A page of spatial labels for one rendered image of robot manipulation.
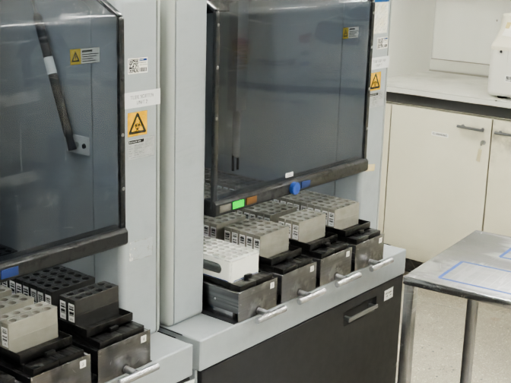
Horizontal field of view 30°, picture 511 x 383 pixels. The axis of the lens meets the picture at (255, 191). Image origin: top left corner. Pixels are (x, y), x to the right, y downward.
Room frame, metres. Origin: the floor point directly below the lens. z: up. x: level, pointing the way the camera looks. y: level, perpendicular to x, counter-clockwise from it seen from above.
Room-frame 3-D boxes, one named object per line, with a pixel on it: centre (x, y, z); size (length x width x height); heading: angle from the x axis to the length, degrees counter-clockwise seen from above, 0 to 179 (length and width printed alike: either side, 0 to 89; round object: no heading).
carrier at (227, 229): (2.21, 0.03, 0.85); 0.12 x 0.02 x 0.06; 142
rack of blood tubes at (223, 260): (2.09, 0.13, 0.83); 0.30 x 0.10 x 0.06; 51
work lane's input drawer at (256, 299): (2.18, 0.24, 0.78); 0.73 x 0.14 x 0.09; 51
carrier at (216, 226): (2.24, 0.06, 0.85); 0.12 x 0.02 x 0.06; 142
